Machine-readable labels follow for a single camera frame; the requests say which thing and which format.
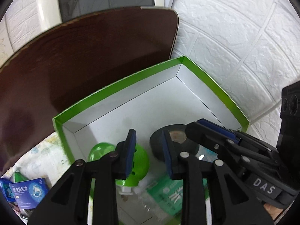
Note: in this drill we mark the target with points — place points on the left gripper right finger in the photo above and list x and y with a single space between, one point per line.
231 201

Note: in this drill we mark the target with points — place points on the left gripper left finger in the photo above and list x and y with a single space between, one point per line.
67 202

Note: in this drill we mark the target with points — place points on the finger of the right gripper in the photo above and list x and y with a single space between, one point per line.
222 129
226 149

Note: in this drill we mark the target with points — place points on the black electrical tape roll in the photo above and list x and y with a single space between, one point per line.
178 137

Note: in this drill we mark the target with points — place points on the blue medicine box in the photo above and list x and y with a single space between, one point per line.
28 194

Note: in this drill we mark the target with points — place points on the small green cardboard box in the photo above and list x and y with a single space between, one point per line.
18 177

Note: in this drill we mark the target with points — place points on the green mosquito repellent plug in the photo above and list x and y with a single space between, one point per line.
139 170

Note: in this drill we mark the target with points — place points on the green label soda water bottle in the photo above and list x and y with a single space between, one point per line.
160 197

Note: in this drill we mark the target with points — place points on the person's right hand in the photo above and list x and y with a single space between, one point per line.
272 210

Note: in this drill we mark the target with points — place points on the green cardboard tray box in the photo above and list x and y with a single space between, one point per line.
174 92

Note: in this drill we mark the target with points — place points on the blue plastic cube box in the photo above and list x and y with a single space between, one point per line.
6 191

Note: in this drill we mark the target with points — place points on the dark brown wooden headboard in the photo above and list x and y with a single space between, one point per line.
71 61

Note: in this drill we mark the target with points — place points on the black camera module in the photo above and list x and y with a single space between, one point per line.
288 140

